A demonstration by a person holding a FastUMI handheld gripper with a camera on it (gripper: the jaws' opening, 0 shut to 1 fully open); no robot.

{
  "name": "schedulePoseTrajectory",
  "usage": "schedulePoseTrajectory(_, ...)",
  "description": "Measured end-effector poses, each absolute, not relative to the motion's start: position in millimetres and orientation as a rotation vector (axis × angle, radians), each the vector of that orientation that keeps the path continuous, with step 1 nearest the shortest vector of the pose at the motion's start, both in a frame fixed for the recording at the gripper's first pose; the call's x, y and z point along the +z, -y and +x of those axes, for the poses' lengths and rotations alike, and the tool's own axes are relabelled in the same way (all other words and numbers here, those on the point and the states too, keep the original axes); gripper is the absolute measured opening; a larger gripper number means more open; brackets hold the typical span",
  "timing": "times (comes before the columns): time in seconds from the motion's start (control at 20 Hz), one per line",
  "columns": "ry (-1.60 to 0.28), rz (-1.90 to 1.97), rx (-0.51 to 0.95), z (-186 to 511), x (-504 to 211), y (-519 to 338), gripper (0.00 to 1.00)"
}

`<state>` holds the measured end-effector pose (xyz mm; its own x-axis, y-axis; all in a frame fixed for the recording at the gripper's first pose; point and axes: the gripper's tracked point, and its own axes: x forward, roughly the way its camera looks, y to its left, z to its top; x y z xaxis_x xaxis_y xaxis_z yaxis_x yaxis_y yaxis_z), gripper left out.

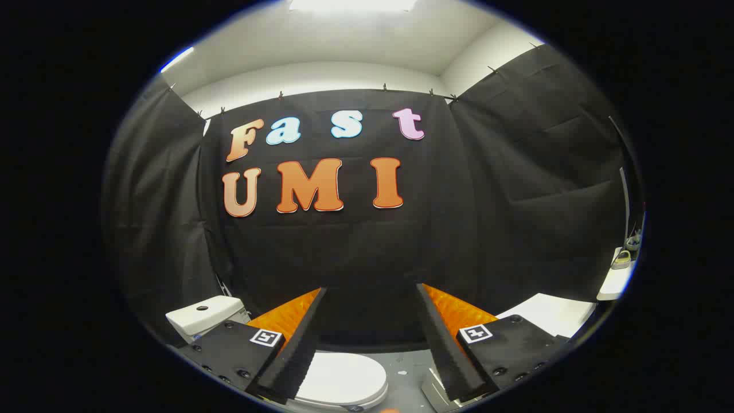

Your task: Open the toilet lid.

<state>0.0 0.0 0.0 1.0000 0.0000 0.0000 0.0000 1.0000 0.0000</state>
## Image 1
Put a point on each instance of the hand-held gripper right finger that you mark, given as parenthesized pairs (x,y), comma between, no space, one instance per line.
(444,350)

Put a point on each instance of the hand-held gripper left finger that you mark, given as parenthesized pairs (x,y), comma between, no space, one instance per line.
(301,344)

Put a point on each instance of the white toilet tank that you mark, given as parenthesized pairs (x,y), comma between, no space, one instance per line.
(200,315)

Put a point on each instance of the black backdrop cloth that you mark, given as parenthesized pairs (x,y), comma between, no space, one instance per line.
(355,252)

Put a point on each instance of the white panelled cabinet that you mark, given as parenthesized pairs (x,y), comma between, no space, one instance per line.
(550,314)

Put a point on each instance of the white side shelf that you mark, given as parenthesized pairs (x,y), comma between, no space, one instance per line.
(615,284)

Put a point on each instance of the small grey shoe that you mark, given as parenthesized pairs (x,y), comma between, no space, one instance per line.
(621,261)

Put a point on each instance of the ceiling light panel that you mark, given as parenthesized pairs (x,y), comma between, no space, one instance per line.
(176,59)

